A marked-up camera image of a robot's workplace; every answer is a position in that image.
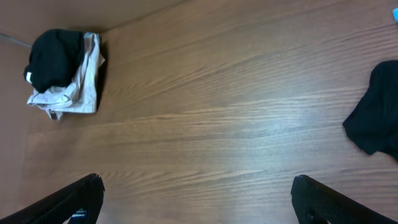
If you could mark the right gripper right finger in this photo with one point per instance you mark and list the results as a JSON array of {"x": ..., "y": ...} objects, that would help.
[{"x": 314, "y": 202}]

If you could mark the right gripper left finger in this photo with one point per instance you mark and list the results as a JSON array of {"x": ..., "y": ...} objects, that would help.
[{"x": 79, "y": 202}]

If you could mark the black t-shirt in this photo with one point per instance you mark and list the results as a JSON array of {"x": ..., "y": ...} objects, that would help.
[{"x": 54, "y": 59}]

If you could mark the black logo shirt pile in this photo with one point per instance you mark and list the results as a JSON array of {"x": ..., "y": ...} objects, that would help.
[{"x": 372, "y": 125}]

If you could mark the folded beige trousers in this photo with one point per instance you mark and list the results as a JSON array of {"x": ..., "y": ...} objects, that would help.
[{"x": 81, "y": 95}]

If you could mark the light blue garment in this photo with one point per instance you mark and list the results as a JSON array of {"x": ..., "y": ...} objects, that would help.
[{"x": 395, "y": 14}]

